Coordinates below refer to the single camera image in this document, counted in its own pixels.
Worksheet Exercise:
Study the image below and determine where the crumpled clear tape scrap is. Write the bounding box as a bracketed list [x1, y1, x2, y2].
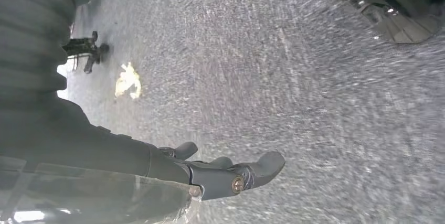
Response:
[114, 61, 143, 100]

